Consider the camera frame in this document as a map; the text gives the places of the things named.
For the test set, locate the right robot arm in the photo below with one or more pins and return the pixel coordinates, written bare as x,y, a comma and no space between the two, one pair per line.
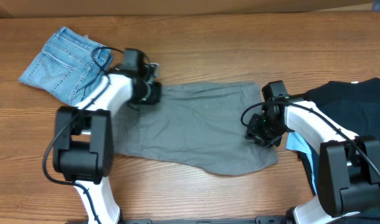
349,165

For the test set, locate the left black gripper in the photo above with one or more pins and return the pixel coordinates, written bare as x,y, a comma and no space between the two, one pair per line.
155,97

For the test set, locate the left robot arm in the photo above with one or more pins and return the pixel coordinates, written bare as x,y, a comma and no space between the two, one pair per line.
81,152

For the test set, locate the folded blue denim jeans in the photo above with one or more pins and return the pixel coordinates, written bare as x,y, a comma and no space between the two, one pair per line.
69,66

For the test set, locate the grey shorts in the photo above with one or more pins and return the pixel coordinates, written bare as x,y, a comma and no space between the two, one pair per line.
196,124

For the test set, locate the black t-shirt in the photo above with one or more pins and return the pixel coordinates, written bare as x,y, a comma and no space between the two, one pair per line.
354,106

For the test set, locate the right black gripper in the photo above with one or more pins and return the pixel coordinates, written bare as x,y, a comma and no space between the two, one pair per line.
260,134

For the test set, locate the light blue garment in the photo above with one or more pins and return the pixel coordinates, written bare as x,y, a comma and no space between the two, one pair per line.
307,155

